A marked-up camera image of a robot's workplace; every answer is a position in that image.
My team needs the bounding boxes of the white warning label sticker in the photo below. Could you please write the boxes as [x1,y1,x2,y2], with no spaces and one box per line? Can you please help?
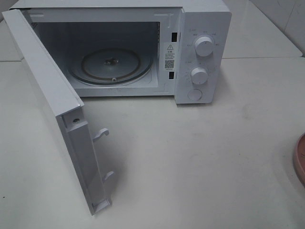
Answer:
[163,42,177,71]

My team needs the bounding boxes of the round white door button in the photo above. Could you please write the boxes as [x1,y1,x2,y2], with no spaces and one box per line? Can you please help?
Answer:
[188,89,202,101]

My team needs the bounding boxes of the white microwave door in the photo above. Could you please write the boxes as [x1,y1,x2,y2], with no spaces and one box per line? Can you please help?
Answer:
[3,10,114,215]

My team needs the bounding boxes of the glass microwave turntable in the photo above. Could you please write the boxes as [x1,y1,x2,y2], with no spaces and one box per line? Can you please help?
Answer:
[69,48,153,85]

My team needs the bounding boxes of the white dial knob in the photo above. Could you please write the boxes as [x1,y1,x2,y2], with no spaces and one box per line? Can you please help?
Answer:
[191,67,209,85]
[194,35,214,57]

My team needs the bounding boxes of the pink plate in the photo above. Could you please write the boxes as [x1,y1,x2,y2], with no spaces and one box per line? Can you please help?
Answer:
[293,134,305,186]

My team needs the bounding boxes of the white microwave oven body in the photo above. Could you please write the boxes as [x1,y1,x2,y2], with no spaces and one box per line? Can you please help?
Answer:
[8,0,232,104]

